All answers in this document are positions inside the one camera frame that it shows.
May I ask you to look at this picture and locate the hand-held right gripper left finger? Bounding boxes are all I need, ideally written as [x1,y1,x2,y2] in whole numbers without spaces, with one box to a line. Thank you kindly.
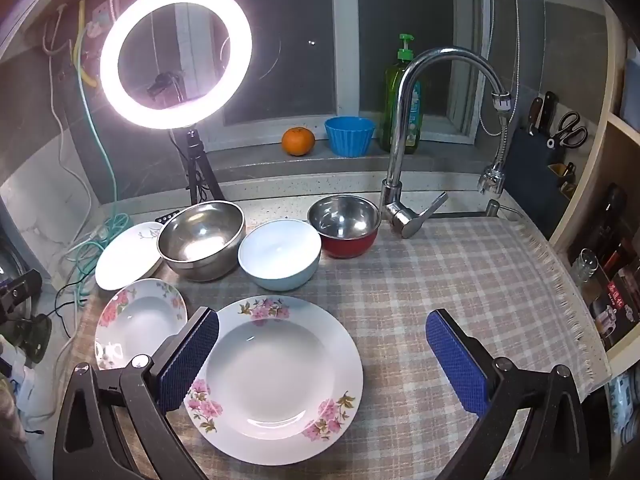
[52,306,221,480]

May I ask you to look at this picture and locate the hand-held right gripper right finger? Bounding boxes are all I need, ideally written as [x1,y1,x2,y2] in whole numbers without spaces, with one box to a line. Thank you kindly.
[425,308,591,480]

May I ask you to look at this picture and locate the large floral white plate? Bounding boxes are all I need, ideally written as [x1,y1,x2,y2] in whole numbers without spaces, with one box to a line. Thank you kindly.
[183,295,364,467]

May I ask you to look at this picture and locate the large stainless steel bowl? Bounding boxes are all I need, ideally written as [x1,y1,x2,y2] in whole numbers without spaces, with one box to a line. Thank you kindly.
[157,200,247,282]

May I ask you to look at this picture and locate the dark suction cup holder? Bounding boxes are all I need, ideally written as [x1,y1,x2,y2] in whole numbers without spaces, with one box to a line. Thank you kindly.
[19,312,53,363]

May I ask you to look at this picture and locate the small floral white plate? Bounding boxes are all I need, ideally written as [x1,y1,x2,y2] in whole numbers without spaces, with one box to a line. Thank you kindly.
[94,278,188,371]

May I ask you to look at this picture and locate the beige plaid cloth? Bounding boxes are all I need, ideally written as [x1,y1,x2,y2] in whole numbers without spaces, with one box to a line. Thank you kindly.
[75,212,613,480]

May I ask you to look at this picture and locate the white plate grey leaf print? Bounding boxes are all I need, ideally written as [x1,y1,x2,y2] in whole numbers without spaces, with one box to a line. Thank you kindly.
[95,221,168,291]

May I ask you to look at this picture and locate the white light blue bowl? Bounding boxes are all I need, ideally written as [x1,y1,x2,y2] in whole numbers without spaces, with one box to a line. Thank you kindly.
[237,219,322,292]

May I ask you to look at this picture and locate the glass cup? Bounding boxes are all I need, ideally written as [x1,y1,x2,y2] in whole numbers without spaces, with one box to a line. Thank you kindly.
[570,248,599,286]

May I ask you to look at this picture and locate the dark printed box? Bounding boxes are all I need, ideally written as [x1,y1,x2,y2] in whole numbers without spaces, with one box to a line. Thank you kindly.
[590,270,640,351]

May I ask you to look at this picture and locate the red stainless steel bowl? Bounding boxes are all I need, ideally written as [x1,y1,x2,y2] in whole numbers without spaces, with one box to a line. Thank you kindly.
[307,194,382,259]

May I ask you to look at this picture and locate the dark knife holder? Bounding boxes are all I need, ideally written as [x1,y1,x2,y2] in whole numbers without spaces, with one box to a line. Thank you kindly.
[510,120,577,241]

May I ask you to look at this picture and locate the dark bottle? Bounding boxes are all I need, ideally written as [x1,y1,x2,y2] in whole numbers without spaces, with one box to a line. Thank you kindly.
[587,184,628,261]

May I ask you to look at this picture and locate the chrome faucet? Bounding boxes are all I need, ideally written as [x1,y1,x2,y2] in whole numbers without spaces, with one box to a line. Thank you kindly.
[381,46,512,239]

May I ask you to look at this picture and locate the orange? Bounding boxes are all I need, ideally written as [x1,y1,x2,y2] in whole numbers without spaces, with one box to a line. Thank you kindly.
[281,126,316,157]

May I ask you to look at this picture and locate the blue ribbed bowl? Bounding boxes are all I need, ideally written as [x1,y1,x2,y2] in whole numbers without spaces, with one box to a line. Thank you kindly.
[324,116,376,157]

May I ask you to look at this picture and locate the yellow tube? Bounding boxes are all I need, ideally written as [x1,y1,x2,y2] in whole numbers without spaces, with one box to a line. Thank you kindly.
[72,0,98,86]

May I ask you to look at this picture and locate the green dish soap bottle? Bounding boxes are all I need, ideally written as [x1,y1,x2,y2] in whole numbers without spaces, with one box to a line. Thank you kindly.
[384,33,423,155]

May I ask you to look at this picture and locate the wooden shelf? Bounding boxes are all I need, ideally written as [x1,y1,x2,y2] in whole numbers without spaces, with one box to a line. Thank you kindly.
[549,2,640,376]

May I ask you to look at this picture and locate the window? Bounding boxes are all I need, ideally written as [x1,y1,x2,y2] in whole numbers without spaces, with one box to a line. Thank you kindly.
[175,0,496,146]

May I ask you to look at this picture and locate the teal hose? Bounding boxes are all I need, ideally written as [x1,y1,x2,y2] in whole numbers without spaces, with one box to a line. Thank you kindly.
[60,70,133,313]

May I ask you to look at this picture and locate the white cable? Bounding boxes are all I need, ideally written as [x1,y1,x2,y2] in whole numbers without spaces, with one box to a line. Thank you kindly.
[42,5,101,241]

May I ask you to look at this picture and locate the metal sprayer hose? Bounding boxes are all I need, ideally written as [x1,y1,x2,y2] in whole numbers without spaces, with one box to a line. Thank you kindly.
[477,0,523,196]

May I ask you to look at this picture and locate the black handle scissors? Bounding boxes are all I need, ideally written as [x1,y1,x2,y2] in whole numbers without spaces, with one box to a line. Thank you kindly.
[546,111,588,150]

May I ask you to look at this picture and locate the brown handle knife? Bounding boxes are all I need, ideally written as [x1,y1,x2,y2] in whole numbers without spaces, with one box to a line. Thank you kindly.
[528,97,544,137]

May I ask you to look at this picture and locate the black handle knife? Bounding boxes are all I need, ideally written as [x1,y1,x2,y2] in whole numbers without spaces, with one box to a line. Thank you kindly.
[542,91,558,132]

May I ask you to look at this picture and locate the ring light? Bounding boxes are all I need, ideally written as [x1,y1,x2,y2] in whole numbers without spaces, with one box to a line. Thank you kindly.
[99,0,253,130]

